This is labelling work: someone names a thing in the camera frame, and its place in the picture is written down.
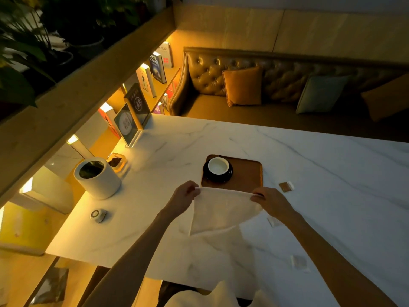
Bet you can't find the person's right hand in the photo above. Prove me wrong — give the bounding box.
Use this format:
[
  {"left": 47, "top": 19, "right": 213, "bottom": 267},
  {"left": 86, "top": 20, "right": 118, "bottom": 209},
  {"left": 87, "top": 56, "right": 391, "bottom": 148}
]
[{"left": 250, "top": 187, "right": 298, "bottom": 222}]

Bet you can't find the person's left hand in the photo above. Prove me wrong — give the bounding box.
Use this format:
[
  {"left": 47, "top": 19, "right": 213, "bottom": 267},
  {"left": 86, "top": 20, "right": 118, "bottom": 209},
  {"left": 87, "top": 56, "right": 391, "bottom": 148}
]
[{"left": 168, "top": 180, "right": 201, "bottom": 216}]

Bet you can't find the white cloth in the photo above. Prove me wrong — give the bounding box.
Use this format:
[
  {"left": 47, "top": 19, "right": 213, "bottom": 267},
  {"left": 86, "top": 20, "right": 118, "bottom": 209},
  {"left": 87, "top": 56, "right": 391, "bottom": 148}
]
[{"left": 189, "top": 187, "right": 264, "bottom": 237}]

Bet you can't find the person's right forearm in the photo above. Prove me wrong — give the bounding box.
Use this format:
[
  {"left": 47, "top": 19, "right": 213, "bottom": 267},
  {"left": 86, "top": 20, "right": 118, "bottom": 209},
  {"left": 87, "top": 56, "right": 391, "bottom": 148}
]
[{"left": 281, "top": 211, "right": 398, "bottom": 307}]

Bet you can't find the person's left forearm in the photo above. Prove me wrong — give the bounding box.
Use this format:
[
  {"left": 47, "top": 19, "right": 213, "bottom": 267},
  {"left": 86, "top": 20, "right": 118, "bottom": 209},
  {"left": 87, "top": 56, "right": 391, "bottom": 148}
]
[{"left": 82, "top": 208, "right": 179, "bottom": 307}]

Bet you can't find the brown wooden tray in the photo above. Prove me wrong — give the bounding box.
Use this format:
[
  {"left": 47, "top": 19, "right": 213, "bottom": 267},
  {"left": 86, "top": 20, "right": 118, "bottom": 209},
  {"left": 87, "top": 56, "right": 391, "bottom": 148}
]
[{"left": 201, "top": 154, "right": 263, "bottom": 193}]

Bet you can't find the black saucer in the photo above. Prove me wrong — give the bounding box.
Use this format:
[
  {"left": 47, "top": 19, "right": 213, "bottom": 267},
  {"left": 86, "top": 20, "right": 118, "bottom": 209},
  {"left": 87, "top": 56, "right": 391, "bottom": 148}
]
[{"left": 203, "top": 158, "right": 234, "bottom": 184}]

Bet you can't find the white ceramic cup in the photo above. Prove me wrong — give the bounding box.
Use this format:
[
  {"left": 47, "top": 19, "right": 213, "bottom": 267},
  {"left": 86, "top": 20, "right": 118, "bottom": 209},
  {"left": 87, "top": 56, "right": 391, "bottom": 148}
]
[{"left": 208, "top": 157, "right": 230, "bottom": 175}]

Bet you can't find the small glass dish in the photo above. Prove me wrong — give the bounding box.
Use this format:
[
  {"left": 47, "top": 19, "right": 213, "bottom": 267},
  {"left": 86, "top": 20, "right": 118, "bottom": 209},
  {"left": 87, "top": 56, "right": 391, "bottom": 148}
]
[{"left": 107, "top": 153, "right": 127, "bottom": 173}]

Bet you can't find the white cylindrical container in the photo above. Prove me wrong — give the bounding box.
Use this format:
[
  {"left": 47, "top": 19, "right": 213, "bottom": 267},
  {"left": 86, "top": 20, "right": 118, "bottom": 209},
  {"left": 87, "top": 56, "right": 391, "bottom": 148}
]
[{"left": 74, "top": 157, "right": 122, "bottom": 200}]

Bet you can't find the clear acrylic sign holder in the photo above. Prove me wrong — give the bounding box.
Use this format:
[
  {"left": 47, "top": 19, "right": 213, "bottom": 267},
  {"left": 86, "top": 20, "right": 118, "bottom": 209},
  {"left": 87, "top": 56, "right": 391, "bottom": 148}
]
[{"left": 113, "top": 103, "right": 143, "bottom": 148}]

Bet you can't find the small white round device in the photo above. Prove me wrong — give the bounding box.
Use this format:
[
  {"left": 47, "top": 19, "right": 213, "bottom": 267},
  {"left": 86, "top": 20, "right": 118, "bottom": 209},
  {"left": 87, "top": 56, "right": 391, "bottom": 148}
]
[{"left": 90, "top": 208, "right": 107, "bottom": 224}]

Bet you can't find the white shirt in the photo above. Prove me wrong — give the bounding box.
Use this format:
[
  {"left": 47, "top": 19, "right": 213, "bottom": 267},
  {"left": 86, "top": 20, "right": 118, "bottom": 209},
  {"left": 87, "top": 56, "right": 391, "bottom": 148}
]
[{"left": 164, "top": 281, "right": 276, "bottom": 307}]

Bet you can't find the black standing sign card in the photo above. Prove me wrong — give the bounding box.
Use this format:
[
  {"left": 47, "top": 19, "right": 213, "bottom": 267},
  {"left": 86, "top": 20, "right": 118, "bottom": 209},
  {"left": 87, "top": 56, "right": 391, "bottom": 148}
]
[{"left": 124, "top": 83, "right": 151, "bottom": 129}]

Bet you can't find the red orange book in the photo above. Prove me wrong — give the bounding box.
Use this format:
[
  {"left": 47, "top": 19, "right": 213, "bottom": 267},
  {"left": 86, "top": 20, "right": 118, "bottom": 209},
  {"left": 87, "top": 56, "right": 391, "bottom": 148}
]
[{"left": 98, "top": 102, "right": 122, "bottom": 140}]

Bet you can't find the orange cushion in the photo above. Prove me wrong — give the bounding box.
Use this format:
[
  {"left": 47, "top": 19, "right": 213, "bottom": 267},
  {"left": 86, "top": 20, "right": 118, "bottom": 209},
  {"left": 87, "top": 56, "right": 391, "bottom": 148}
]
[{"left": 222, "top": 66, "right": 263, "bottom": 108}]

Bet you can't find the teal cushion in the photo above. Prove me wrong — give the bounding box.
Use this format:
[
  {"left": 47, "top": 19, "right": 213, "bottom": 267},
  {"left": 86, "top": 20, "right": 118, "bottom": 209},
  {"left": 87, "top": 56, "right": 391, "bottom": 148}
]
[{"left": 295, "top": 75, "right": 349, "bottom": 115}]

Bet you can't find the brown tufted leather sofa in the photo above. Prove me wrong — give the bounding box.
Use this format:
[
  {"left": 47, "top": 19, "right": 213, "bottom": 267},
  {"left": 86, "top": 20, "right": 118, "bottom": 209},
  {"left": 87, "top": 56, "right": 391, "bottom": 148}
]
[{"left": 169, "top": 47, "right": 409, "bottom": 142}]

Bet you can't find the dark blue book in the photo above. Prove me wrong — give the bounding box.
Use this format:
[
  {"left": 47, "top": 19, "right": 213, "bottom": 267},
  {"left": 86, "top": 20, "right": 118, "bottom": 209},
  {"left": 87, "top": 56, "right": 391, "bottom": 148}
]
[{"left": 149, "top": 52, "right": 167, "bottom": 84}]

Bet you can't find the white book with red label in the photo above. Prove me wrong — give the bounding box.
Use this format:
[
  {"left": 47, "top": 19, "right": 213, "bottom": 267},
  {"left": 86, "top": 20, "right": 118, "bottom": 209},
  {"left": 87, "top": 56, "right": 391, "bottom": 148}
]
[{"left": 156, "top": 42, "right": 174, "bottom": 69}]

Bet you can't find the white box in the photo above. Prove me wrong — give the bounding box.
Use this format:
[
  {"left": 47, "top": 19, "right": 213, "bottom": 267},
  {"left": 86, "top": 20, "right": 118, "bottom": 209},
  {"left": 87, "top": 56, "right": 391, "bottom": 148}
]
[{"left": 19, "top": 166, "right": 75, "bottom": 215}]

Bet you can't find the wooden shelf ledge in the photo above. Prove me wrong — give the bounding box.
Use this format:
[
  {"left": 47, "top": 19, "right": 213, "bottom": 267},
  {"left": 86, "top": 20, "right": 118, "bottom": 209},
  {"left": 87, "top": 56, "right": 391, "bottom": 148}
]
[{"left": 0, "top": 6, "right": 176, "bottom": 208}]

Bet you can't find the brown cushion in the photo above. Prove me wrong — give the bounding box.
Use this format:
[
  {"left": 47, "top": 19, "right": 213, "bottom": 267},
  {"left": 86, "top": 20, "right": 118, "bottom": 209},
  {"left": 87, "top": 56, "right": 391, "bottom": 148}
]
[{"left": 361, "top": 73, "right": 409, "bottom": 122}]

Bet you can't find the dark plant pot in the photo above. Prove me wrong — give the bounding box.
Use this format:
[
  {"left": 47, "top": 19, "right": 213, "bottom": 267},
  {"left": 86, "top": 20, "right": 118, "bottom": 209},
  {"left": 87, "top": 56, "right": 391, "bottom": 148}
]
[{"left": 62, "top": 27, "right": 106, "bottom": 59}]

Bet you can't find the green leafy plant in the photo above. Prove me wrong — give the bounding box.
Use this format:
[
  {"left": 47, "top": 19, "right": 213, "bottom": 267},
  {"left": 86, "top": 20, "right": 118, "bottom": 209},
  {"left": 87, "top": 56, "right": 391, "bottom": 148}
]
[{"left": 0, "top": 0, "right": 174, "bottom": 107}]

